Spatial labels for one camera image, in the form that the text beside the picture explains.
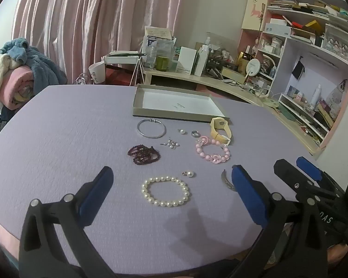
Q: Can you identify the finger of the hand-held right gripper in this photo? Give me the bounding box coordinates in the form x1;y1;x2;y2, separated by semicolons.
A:
273;159;337;209
296;156;348;197

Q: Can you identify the dark red bead bracelet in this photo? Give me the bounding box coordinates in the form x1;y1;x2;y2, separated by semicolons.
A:
128;144;161;164

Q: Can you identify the clear figurine display case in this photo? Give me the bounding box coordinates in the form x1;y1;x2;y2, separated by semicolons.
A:
322;23;348;62

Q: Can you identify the stack of books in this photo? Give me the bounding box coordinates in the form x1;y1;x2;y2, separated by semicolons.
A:
268;0;298;9

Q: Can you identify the gold box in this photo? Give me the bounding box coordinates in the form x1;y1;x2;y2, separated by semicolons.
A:
238;51;251;70

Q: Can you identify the black pouch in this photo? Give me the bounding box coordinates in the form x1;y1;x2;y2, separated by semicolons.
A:
291;56;306;79

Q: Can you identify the silver earring cluster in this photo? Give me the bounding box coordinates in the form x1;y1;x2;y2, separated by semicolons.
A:
160;138;180;149

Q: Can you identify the paper-covered box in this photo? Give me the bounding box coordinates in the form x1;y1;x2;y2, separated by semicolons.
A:
142;26;176;64

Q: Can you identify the round white mirror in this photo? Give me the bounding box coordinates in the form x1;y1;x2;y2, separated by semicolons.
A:
245;58;261;84

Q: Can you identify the white utility cart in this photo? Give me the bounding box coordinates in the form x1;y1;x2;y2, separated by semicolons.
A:
101;51;147;87

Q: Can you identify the white pearl bracelet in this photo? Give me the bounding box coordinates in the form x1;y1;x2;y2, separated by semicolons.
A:
141;175;191;207

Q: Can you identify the flat white box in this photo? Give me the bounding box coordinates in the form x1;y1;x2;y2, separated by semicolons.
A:
264;23;292;37

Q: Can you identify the white printed cup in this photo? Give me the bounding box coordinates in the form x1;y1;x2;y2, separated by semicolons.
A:
88;62;106;85

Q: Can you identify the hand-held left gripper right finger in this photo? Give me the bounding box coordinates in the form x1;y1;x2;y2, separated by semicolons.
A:
229;164;334;278

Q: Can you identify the yellow watch strap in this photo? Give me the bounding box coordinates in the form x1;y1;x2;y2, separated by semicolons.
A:
210;117;234;145

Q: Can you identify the pink bead bracelet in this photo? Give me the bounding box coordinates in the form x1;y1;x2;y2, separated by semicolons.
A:
195;136;230;164

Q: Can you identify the cream cloth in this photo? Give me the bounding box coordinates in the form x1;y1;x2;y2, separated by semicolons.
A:
0;54;13;97

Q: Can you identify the clear plastic bottle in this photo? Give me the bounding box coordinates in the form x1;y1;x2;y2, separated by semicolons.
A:
147;46;158;68

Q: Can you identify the pink and white bookshelf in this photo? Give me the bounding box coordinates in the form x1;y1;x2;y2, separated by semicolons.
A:
239;0;348;157

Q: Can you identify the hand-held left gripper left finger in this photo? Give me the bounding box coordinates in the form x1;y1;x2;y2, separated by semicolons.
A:
19;166;116;278

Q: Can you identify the pink curtain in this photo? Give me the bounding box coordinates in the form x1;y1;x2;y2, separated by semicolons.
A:
12;0;203;85

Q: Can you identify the cream corner desk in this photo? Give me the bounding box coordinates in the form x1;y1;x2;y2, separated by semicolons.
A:
142;68;322;155

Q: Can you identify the tall white box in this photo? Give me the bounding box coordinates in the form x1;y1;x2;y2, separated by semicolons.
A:
194;45;211;76

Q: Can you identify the white carton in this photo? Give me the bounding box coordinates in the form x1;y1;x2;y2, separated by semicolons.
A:
175;47;198;74

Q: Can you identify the green jar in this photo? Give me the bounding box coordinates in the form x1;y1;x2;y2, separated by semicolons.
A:
157;56;170;72

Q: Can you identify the shallow cardboard box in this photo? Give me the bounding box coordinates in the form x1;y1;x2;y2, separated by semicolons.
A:
132;84;230;123

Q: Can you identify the silver bangle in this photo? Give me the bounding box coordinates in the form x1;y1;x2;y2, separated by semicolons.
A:
137;118;166;138

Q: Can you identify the pink rolled blanket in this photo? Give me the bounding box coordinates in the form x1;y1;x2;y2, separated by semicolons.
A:
0;65;36;111

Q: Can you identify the blue fleece blanket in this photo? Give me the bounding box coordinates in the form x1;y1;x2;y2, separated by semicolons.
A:
0;38;68;87

